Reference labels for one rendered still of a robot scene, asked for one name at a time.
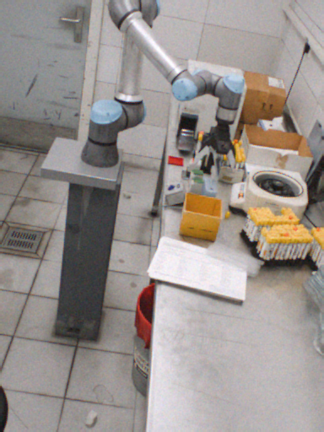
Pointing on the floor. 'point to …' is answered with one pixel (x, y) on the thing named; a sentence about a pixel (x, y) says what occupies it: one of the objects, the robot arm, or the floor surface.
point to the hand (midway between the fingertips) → (213, 169)
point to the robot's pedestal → (86, 257)
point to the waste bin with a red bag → (142, 322)
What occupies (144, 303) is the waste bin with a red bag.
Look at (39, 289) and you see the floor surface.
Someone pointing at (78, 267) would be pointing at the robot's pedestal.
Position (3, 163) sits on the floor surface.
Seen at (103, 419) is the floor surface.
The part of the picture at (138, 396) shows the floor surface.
